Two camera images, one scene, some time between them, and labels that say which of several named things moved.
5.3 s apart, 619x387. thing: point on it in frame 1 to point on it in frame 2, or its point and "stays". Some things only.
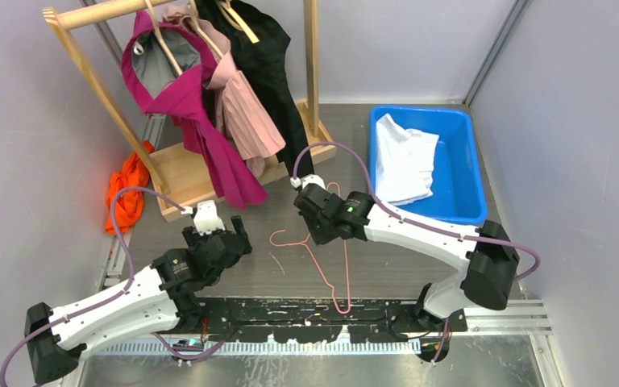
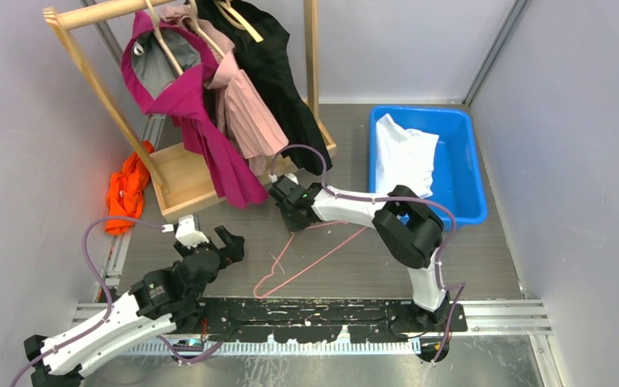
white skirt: (405, 162) stays
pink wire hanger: (317, 264) to (306, 264)
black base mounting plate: (304, 318) stays
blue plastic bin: (457, 176) stays
